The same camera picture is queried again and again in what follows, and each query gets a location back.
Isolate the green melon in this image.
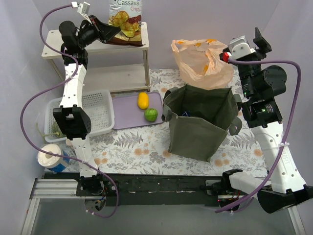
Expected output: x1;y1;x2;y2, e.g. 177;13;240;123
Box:
52;121;65;138

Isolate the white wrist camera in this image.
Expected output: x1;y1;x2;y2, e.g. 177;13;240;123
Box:
71;1;91;24
219;35;256;63

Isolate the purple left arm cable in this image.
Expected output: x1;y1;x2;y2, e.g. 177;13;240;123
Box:
20;4;120;218

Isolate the beige capped bottle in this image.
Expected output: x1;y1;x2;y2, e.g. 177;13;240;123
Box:
66;139;72;146

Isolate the white two-tier shelf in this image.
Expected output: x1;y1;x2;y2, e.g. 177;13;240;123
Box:
41;22;151;95

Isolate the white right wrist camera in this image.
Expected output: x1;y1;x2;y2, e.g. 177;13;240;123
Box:
219;35;256;63

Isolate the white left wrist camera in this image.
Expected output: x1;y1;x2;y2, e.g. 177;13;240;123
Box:
71;1;91;24

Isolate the green canvas tote bag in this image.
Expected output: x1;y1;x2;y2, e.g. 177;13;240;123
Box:
162;85;242;162

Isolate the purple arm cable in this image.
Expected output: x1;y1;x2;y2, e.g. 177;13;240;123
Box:
20;4;120;218
215;58;303;213

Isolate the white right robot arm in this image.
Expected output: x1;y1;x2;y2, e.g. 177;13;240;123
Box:
220;29;313;213

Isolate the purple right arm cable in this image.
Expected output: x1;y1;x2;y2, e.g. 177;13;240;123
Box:
215;58;303;213

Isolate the floral patterned table mat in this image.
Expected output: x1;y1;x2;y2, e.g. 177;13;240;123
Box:
70;68;267;177

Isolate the orange plastic grocery bag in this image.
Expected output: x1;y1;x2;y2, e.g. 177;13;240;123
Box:
171;39;234;90

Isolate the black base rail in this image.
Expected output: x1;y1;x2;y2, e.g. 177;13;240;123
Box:
41;172;247;211

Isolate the white paper towel roll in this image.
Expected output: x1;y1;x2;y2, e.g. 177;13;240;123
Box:
37;144;69;173

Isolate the yellow mango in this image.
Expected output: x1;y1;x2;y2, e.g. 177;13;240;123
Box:
137;92;149;110

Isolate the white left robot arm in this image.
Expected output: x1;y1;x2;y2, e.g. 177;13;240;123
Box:
53;15;120;196

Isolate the aluminium frame rail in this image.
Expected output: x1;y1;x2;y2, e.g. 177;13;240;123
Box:
21;178;86;235

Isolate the purple plastic tray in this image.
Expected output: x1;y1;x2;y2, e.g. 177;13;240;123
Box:
112;92;163;130

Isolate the cassava chips bag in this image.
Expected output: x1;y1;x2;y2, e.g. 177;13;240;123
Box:
108;0;143;47

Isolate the white perforated plastic basket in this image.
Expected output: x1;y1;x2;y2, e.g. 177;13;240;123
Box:
44;90;114;143

